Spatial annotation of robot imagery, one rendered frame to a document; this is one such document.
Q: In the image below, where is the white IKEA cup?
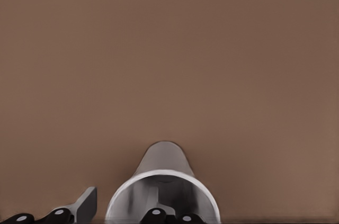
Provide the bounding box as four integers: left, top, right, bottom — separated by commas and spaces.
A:
105, 141, 221, 222

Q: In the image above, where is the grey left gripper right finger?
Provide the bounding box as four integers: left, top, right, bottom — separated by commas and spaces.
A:
139, 186, 205, 222

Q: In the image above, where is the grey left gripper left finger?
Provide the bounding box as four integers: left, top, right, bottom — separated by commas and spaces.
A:
0, 186, 98, 222

